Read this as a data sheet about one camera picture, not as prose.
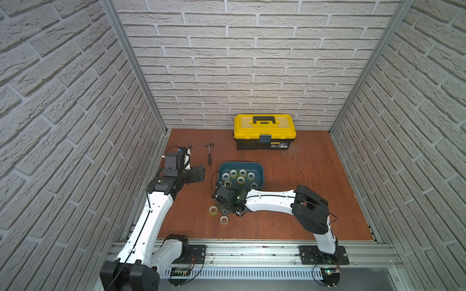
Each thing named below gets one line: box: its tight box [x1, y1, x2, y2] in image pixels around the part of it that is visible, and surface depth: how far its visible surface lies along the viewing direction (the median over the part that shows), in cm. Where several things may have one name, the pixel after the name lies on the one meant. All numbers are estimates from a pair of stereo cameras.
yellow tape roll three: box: [236, 175, 246, 186], surface depth 97 cm
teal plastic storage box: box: [217, 161, 265, 190], surface depth 99 cm
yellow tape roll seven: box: [219, 215, 229, 225], surface depth 84 cm
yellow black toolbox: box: [233, 113, 297, 151], surface depth 101 cm
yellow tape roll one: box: [229, 169, 238, 179], surface depth 99 cm
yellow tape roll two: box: [208, 204, 219, 216], surface depth 87 cm
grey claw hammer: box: [203, 143, 215, 166], surface depth 109 cm
